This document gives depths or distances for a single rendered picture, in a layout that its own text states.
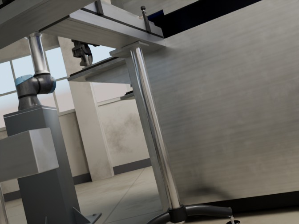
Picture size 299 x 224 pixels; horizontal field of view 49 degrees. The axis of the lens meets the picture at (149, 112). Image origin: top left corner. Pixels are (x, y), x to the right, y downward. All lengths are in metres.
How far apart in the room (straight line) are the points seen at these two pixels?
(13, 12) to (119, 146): 4.05
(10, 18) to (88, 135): 3.92
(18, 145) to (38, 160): 0.08
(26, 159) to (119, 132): 3.96
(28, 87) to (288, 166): 1.56
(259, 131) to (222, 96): 0.22
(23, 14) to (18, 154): 0.38
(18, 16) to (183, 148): 0.95
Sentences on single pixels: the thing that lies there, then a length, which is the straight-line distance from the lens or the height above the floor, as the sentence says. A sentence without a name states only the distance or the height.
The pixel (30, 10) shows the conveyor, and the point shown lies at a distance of 0.93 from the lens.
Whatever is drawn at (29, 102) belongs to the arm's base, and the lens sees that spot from 2.18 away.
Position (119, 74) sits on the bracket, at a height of 0.81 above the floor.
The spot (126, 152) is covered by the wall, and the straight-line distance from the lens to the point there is 4.87.
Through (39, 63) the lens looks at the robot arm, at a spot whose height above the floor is 1.09.
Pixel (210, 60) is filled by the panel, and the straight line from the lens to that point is 1.51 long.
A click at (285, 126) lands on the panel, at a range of 1.45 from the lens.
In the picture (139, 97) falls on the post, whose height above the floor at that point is 0.65.
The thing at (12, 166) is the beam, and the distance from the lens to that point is 1.01.
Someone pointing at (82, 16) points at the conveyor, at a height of 0.86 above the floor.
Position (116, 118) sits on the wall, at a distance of 4.88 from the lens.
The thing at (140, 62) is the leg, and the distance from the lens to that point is 1.40.
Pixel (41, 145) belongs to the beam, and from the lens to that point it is 0.96.
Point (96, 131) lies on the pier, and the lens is 4.76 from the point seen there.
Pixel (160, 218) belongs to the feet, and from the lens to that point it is 1.40.
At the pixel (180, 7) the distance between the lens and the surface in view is 1.59.
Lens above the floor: 0.46
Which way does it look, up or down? 4 degrees up
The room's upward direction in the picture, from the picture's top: 14 degrees counter-clockwise
